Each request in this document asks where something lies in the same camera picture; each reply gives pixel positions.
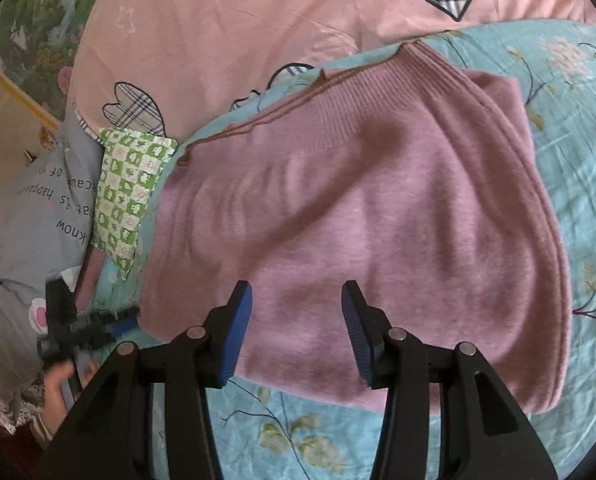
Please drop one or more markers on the blue floral bed sheet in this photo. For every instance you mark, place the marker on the blue floral bed sheet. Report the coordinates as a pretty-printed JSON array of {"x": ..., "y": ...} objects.
[{"x": 578, "y": 160}]

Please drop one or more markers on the purple knit sweater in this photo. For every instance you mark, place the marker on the purple knit sweater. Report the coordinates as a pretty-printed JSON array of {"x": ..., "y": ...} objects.
[{"x": 358, "y": 220}]

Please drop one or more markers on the grey lettered pillow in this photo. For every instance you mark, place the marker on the grey lettered pillow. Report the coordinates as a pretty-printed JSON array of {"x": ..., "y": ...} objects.
[{"x": 43, "y": 220}]

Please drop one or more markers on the pink duvet with plaid hearts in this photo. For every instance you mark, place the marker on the pink duvet with plaid hearts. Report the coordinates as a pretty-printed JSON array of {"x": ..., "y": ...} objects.
[{"x": 258, "y": 30}]

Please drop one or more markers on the person's left hand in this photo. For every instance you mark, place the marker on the person's left hand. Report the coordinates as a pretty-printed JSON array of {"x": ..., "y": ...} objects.
[{"x": 58, "y": 395}]

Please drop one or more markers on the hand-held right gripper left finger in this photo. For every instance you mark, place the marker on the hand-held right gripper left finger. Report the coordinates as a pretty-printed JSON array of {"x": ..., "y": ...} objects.
[{"x": 235, "y": 340}]

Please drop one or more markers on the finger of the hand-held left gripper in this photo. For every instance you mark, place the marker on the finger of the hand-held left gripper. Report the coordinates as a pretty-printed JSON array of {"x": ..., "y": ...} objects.
[{"x": 118, "y": 321}]

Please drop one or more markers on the grey floral cloth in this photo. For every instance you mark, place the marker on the grey floral cloth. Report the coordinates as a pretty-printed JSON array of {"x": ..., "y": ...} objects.
[{"x": 8, "y": 340}]

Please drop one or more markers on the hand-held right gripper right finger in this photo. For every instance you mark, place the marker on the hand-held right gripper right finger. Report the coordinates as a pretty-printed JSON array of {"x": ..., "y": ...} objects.
[{"x": 358, "y": 340}]

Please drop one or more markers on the green checkered pillow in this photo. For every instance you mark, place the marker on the green checkered pillow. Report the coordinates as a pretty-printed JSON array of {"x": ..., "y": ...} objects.
[{"x": 128, "y": 195}]

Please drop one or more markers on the framed floral wall picture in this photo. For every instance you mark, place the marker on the framed floral wall picture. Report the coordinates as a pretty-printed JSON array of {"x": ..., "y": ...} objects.
[{"x": 33, "y": 35}]

